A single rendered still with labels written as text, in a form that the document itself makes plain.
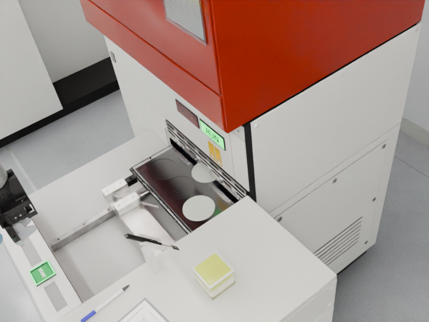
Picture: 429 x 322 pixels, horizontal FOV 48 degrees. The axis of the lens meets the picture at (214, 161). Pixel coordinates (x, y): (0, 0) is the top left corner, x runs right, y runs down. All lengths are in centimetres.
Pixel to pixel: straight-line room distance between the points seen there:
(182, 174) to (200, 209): 17
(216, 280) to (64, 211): 72
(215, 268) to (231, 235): 16
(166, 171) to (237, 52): 62
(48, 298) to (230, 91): 69
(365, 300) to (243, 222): 111
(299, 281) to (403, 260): 130
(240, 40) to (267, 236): 52
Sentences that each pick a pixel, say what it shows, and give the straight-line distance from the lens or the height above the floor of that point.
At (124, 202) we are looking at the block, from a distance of 153.
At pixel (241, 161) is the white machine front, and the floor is 108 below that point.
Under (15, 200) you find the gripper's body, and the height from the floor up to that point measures 125.
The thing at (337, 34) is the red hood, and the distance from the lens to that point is 133.
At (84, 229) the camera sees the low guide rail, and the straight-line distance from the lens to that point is 160.
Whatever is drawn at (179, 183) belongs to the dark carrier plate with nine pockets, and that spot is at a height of 90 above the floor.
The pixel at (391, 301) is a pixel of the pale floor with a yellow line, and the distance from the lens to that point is 236.
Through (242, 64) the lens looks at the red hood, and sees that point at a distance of 112.
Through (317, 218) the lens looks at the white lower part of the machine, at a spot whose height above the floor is 61.
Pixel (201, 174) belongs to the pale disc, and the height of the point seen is 90.
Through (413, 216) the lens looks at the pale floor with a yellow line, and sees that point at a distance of 266.
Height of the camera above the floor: 202
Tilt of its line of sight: 45 degrees down
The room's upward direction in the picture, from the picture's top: 9 degrees counter-clockwise
